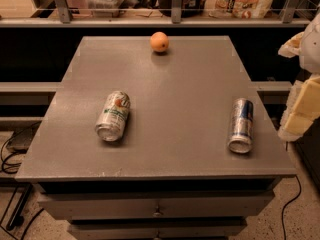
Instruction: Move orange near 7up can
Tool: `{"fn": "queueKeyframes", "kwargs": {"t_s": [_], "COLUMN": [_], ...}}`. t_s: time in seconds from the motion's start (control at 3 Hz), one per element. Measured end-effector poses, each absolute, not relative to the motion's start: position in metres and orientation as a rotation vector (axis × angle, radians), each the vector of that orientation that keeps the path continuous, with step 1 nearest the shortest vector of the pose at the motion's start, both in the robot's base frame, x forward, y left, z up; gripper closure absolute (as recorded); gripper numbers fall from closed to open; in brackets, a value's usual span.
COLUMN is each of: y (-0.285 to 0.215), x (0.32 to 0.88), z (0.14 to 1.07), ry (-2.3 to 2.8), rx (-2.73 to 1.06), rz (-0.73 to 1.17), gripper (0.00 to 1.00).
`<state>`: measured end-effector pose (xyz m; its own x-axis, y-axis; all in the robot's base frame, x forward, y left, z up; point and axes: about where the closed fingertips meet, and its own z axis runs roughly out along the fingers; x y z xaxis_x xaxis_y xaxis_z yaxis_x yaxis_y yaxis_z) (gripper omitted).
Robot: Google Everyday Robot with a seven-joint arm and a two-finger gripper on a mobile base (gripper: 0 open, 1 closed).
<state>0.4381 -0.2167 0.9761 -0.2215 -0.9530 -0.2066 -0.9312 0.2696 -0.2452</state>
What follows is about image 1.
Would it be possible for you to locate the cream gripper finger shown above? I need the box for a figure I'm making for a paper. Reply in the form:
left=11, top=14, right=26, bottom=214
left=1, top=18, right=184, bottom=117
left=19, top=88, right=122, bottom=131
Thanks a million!
left=278, top=75, right=320, bottom=142
left=278, top=32, right=304, bottom=58

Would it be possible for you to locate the orange fruit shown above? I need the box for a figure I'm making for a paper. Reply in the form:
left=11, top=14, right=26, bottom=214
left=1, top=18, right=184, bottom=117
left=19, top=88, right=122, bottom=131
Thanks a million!
left=150, top=32, right=169, bottom=53

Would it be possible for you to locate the silver green 7up can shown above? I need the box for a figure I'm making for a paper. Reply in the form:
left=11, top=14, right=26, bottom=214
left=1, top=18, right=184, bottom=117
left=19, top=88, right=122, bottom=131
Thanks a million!
left=95, top=91, right=131, bottom=142

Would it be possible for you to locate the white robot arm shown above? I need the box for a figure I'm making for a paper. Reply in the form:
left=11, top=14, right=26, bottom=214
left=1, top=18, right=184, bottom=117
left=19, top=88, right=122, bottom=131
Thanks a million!
left=278, top=14, right=320, bottom=142

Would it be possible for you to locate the silver blue energy drink can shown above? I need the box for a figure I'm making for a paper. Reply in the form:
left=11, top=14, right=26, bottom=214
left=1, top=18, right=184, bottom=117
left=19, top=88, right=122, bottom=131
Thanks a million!
left=228, top=98, right=253, bottom=154

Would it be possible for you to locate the printed snack bag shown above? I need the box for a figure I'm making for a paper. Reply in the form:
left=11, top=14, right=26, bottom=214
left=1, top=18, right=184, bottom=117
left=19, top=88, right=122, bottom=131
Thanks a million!
left=209, top=0, right=273, bottom=19

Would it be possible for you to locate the grey drawer cabinet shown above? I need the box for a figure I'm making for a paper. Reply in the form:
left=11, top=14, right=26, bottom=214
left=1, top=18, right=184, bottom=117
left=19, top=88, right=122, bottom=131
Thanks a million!
left=17, top=36, right=295, bottom=240

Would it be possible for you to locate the black floor cable right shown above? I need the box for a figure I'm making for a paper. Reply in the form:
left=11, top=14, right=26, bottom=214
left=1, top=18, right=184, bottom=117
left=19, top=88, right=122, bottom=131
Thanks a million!
left=280, top=175, right=303, bottom=240

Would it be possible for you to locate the grey metal shelf rail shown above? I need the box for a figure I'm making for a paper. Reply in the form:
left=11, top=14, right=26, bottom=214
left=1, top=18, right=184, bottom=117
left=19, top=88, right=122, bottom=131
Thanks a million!
left=0, top=0, right=320, bottom=28

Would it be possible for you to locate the black floor cables left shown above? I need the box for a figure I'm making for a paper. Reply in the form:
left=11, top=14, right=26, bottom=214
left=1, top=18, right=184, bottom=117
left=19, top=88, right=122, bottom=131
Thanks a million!
left=0, top=122, right=44, bottom=240

